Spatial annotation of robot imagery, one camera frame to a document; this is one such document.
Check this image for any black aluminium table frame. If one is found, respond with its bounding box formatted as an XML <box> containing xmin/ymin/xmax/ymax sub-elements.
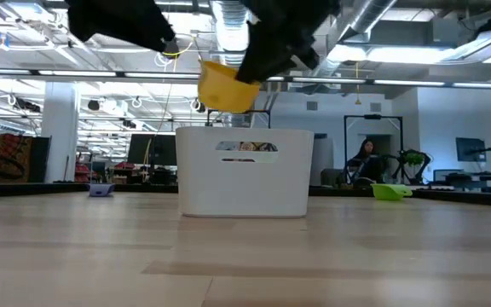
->
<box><xmin>0</xmin><ymin>181</ymin><xmax>491</xmax><ymax>209</ymax></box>

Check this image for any white column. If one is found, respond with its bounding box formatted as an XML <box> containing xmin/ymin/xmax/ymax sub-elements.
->
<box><xmin>40</xmin><ymin>80</ymin><xmax>80</xmax><ymax>184</ymax></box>

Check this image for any white plastic basket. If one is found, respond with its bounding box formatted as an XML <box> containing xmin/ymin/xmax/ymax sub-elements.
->
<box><xmin>175</xmin><ymin>125</ymin><xmax>315</xmax><ymax>219</ymax></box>

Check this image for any silver ribbed ventilation duct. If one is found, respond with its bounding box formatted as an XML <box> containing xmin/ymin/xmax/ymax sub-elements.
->
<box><xmin>210</xmin><ymin>0</ymin><xmax>251</xmax><ymax>65</ymax></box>

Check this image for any yellow measuring cup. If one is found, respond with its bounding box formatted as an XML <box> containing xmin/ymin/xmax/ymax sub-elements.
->
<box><xmin>197</xmin><ymin>59</ymin><xmax>262</xmax><ymax>114</ymax></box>

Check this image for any green measuring cup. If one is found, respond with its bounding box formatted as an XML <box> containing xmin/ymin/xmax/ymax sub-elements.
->
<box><xmin>370</xmin><ymin>182</ymin><xmax>413</xmax><ymax>202</ymax></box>

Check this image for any silver smooth ventilation duct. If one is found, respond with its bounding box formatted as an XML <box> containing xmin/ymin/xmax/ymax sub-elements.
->
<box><xmin>313</xmin><ymin>0</ymin><xmax>400</xmax><ymax>80</ymax></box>

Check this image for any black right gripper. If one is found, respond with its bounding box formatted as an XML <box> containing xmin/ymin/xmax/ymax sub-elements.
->
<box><xmin>235</xmin><ymin>0</ymin><xmax>342</xmax><ymax>84</ymax></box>

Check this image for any small green background plant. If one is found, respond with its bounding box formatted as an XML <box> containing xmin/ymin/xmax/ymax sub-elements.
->
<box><xmin>403</xmin><ymin>152</ymin><xmax>425</xmax><ymax>167</ymax></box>

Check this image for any person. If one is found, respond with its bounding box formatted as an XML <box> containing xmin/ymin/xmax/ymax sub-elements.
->
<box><xmin>346</xmin><ymin>138</ymin><xmax>386</xmax><ymax>185</ymax></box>

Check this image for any dark blue measuring cup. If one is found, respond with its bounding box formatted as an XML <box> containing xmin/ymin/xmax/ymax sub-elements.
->
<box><xmin>86</xmin><ymin>182</ymin><xmax>116</xmax><ymax>198</ymax></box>

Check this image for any black overhead dome camera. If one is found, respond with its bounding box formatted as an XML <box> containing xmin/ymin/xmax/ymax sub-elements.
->
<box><xmin>162</xmin><ymin>38</ymin><xmax>182</xmax><ymax>57</ymax></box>

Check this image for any long ceiling light strip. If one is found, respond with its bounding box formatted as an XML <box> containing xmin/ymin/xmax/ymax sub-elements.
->
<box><xmin>0</xmin><ymin>67</ymin><xmax>491</xmax><ymax>90</ymax></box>

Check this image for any black desk monitor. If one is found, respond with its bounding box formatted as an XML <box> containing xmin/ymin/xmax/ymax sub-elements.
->
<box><xmin>126</xmin><ymin>133</ymin><xmax>178</xmax><ymax>167</ymax></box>

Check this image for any black wall monitor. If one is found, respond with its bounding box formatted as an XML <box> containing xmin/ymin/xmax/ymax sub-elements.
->
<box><xmin>455</xmin><ymin>136</ymin><xmax>488</xmax><ymax>163</ymax></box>

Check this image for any tall black frame stand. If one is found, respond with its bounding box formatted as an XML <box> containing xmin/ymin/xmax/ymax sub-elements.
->
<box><xmin>342</xmin><ymin>113</ymin><xmax>405</xmax><ymax>180</ymax></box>

